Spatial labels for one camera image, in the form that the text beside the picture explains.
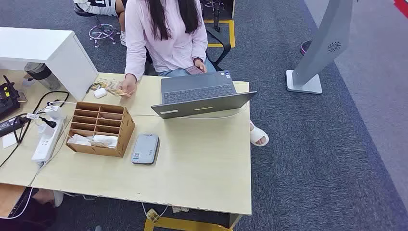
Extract person's left hand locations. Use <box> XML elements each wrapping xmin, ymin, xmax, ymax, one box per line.
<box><xmin>193</xmin><ymin>59</ymin><xmax>208</xmax><ymax>73</ymax></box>

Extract person's right hand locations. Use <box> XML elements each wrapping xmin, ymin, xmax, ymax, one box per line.
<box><xmin>120</xmin><ymin>74</ymin><xmax>138</xmax><ymax>98</ymax></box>

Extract dark smartphone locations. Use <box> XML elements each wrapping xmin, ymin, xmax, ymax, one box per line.
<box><xmin>185</xmin><ymin>65</ymin><xmax>204</xmax><ymax>76</ymax></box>

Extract white room key cards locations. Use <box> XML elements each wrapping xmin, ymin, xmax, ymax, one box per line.
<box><xmin>67</xmin><ymin>134</ymin><xmax>119</xmax><ymax>150</ymax></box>

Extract person on stool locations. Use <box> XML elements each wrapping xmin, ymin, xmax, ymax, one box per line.
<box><xmin>73</xmin><ymin>0</ymin><xmax>128</xmax><ymax>47</ymax></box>

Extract person's foot in white sandal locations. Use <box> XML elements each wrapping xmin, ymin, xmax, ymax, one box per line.
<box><xmin>249</xmin><ymin>119</ymin><xmax>269</xmax><ymax>148</ymax></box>

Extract grey laptop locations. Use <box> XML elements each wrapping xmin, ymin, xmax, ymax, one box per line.
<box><xmin>150</xmin><ymin>70</ymin><xmax>257</xmax><ymax>120</ymax></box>

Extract stack of patterned cards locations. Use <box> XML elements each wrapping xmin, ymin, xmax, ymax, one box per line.
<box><xmin>94</xmin><ymin>78</ymin><xmax>122</xmax><ymax>91</ymax></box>

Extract brown cardboard organizer box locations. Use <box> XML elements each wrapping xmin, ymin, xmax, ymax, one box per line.
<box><xmin>65</xmin><ymin>102</ymin><xmax>136</xmax><ymax>158</ymax></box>

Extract black equipment stand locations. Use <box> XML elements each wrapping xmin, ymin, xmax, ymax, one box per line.
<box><xmin>201</xmin><ymin>0</ymin><xmax>235</xmax><ymax>33</ymax></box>

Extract stool with chrome base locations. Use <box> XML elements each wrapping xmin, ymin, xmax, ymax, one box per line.
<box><xmin>89</xmin><ymin>16</ymin><xmax>121</xmax><ymax>49</ymax></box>

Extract white charger adapter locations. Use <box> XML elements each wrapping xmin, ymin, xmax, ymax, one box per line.
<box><xmin>44</xmin><ymin>105</ymin><xmax>66</xmax><ymax>120</ymax></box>

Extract clear bottle with dark band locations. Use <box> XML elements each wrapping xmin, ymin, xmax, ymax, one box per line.
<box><xmin>24</xmin><ymin>62</ymin><xmax>61</xmax><ymax>91</ymax></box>

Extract black power plug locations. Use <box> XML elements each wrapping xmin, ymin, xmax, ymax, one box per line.
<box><xmin>38</xmin><ymin>116</ymin><xmax>57</xmax><ymax>129</ymax></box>

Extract white desk shelf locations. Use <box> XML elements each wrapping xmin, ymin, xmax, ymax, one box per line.
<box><xmin>0</xmin><ymin>26</ymin><xmax>99</xmax><ymax>102</ymax></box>

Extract white power strip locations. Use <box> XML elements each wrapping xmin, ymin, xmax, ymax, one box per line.
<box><xmin>31</xmin><ymin>118</ymin><xmax>64</xmax><ymax>163</ymax></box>

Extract round dark base with purple rim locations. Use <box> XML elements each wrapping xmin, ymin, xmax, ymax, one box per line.
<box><xmin>300</xmin><ymin>39</ymin><xmax>313</xmax><ymax>55</ymax></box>

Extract black remote controller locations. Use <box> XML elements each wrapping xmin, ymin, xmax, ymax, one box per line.
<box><xmin>0</xmin><ymin>75</ymin><xmax>28</xmax><ymax>119</ymax></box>

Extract grey kiosk stand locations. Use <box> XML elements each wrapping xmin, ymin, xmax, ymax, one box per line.
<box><xmin>286</xmin><ymin>0</ymin><xmax>355</xmax><ymax>95</ymax></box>

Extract black flat device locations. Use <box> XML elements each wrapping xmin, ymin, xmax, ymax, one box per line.
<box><xmin>0</xmin><ymin>115</ymin><xmax>29</xmax><ymax>138</ymax></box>

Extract white paper slip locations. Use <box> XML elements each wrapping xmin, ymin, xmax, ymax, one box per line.
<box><xmin>1</xmin><ymin>132</ymin><xmax>17</xmax><ymax>150</ymax></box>

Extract yellow tag under table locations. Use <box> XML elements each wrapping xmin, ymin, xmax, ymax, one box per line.
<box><xmin>146</xmin><ymin>208</ymin><xmax>161</xmax><ymax>224</ymax></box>

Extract black cord loop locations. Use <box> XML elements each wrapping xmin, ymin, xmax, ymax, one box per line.
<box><xmin>86</xmin><ymin>82</ymin><xmax>102</xmax><ymax>94</ymax></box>

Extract black power cable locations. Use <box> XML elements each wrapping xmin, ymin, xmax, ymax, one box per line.
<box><xmin>0</xmin><ymin>90</ymin><xmax>70</xmax><ymax>168</ymax></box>

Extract thin white cable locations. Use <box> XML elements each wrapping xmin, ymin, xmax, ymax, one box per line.
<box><xmin>0</xmin><ymin>186</ymin><xmax>34</xmax><ymax>220</ymax></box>

